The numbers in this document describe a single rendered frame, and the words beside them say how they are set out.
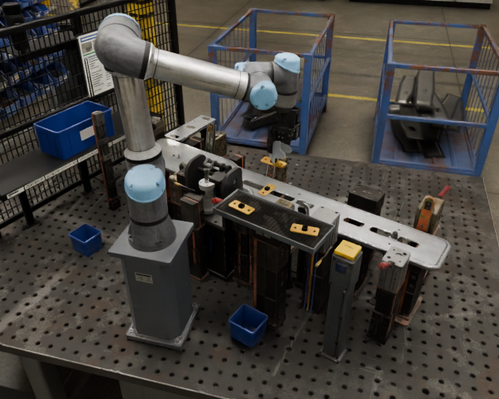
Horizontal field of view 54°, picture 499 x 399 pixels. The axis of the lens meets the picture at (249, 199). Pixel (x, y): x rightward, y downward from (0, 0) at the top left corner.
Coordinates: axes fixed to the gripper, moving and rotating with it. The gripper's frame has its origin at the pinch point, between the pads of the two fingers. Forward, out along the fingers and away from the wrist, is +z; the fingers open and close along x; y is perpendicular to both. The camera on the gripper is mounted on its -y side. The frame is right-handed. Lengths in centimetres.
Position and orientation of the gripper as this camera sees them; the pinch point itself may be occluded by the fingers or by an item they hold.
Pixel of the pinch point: (273, 157)
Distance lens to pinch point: 167.0
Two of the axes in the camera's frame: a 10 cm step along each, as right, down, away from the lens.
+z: -0.4, 8.2, 5.7
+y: 8.6, 3.2, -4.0
